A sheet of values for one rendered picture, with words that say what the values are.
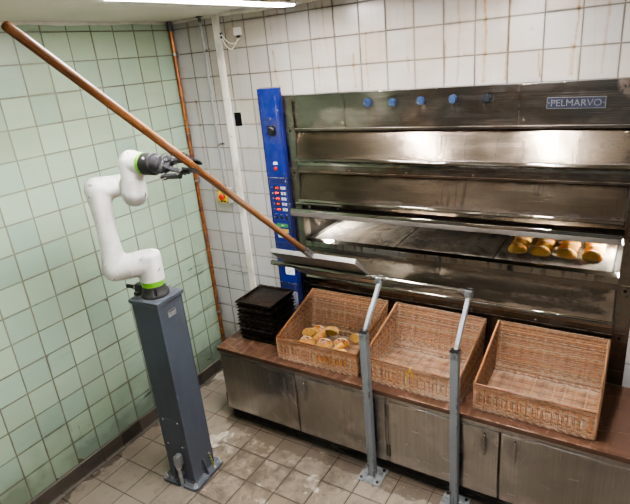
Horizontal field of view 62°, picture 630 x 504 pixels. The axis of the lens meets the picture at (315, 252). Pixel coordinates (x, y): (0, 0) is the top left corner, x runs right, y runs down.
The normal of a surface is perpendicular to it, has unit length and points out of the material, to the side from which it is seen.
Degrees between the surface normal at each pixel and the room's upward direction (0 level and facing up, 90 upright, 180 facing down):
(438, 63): 90
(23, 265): 90
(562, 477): 87
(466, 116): 90
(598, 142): 70
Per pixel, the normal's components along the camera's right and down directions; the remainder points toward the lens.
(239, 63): -0.52, 0.34
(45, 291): 0.85, 0.11
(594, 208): -0.52, 0.00
